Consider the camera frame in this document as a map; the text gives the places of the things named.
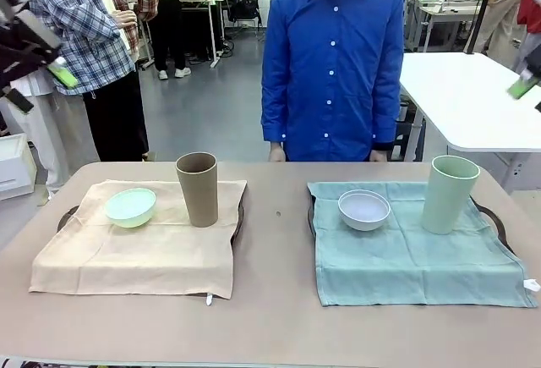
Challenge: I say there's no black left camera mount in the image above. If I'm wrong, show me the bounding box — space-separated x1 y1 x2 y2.
12 8 63 54

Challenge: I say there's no black tripod pole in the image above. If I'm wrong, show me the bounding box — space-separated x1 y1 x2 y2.
463 0 500 55

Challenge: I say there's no black office chair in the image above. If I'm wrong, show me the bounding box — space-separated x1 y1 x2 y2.
233 0 262 26

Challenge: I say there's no teal cloth mat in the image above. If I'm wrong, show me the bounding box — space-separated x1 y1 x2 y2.
306 180 540 309

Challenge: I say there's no light green bowl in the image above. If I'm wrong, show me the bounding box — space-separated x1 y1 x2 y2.
104 187 157 229

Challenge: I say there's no dark brown handled tray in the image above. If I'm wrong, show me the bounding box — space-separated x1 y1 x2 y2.
305 192 516 255
56 181 247 301

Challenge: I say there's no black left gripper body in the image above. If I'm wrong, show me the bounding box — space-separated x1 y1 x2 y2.
0 24 61 91

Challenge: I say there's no tall light green cup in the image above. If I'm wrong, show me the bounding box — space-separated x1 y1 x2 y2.
420 155 482 235

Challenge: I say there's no person in grey hoodie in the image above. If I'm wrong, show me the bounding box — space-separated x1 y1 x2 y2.
147 0 192 80

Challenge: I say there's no beige cloth mat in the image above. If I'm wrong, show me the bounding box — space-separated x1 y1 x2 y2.
28 179 249 306

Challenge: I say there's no person in beige trousers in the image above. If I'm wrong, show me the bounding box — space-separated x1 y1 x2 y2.
473 0 527 57

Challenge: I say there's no person's left forearm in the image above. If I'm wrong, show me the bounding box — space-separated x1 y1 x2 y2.
370 88 402 152

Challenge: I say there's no person in red jacket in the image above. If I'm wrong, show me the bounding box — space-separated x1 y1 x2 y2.
516 0 541 64

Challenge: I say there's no tall brown cup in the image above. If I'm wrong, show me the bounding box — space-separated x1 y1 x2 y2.
175 151 220 228

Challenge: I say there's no grey background desk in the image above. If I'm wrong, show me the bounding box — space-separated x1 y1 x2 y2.
416 0 487 53

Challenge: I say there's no black stool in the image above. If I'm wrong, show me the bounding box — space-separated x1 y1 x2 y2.
391 120 424 162

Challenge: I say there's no grey-blue bowl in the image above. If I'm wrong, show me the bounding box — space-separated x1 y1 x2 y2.
336 189 391 232

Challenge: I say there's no white standing desk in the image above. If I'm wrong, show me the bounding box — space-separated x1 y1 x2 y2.
179 0 232 69

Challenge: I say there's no white side table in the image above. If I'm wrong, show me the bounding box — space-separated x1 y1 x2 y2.
396 52 541 195

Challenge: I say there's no person's right forearm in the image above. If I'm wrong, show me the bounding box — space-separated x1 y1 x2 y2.
260 84 289 146

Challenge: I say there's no white box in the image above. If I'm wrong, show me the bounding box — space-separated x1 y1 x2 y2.
0 133 38 202

